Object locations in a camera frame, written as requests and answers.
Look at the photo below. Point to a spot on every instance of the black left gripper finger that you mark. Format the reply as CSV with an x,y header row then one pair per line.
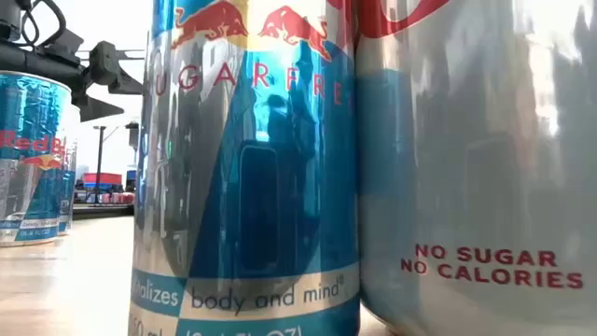
x,y
102,63
93,108

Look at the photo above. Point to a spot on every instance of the Red Bull sugarfree can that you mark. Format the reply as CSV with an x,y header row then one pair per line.
x,y
242,186
69,186
32,163

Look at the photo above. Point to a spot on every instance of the silver Diet Coke can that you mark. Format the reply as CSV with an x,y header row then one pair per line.
x,y
466,186

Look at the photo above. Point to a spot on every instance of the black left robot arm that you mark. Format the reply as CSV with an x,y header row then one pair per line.
x,y
9,18

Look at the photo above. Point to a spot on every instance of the dark hanging monitor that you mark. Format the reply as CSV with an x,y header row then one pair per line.
x,y
132,135

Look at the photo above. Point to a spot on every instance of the red plastic crate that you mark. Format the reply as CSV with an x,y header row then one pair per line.
x,y
102,178

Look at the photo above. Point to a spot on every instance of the black background rig frame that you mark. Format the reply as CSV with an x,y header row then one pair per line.
x,y
99,163

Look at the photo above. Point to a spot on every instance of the black table rig frame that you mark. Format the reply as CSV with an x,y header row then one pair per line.
x,y
102,212

